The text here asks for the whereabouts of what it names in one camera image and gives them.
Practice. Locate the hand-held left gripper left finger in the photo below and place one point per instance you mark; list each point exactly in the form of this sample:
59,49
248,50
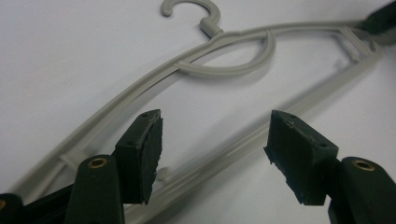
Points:
140,161

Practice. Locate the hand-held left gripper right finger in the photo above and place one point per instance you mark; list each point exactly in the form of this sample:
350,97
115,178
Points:
302,161

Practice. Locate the grey plastic clothes hanger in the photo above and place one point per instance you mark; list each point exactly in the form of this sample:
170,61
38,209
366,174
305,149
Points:
211,27

